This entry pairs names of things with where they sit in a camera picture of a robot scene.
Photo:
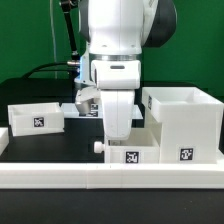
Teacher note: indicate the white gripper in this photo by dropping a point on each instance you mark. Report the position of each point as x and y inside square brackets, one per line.
[117, 82]

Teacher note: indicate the white marker sheet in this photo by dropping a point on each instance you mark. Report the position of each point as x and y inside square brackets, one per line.
[95, 112]

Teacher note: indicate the white drawer cabinet frame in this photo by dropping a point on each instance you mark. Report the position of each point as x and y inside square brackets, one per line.
[185, 121]

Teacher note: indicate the white drawer box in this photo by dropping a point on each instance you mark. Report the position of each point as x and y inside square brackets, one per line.
[140, 148]
[34, 119]

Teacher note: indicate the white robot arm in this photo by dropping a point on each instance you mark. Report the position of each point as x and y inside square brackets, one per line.
[117, 31]

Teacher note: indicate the white drawer box front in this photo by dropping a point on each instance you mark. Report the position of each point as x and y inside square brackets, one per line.
[140, 148]

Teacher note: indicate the white drawer box rear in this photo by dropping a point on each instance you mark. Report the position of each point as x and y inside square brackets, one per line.
[34, 119]

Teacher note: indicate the white U-shaped fence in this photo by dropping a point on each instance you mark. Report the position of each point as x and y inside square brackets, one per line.
[101, 176]

